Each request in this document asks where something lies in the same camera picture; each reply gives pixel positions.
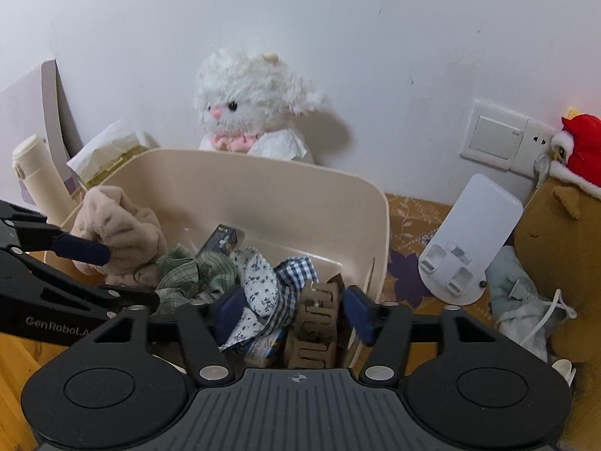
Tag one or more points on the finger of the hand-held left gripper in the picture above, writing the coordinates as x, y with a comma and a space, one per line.
82, 250
103, 293

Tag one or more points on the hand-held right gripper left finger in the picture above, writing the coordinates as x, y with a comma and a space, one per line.
230, 307

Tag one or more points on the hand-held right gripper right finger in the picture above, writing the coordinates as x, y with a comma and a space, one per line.
359, 314

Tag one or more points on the blue floral checked cloth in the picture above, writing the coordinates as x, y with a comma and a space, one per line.
263, 282

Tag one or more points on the beige hair claw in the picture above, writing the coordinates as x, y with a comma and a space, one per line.
312, 333

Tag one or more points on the beige fluffy cloth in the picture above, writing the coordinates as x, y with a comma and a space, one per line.
126, 225

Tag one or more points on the green plaid scrunchie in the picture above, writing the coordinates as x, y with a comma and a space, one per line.
188, 272

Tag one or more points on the blue white small box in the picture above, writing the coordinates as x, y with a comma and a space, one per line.
267, 350

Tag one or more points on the dark long box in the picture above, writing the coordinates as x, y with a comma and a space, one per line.
220, 239

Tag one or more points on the beige plastic storage bin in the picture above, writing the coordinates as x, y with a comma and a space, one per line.
281, 197

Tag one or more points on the cream thermos bottle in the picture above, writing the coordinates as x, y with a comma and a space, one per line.
42, 178

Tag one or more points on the gold tissue box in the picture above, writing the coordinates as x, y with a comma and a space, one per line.
103, 148

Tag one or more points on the white phone stand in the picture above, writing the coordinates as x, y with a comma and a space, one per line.
479, 221

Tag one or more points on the light blue striped cloth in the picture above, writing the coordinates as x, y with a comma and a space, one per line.
512, 282

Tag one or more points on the lavender board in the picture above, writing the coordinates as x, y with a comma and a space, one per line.
28, 103

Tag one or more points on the white sheep plush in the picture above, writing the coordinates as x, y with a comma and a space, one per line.
249, 98

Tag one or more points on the brown capybara plush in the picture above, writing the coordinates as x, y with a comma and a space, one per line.
573, 253

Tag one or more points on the red plush hat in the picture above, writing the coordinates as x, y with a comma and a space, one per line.
584, 145

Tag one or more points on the white wall switch socket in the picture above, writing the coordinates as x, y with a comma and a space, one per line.
493, 136

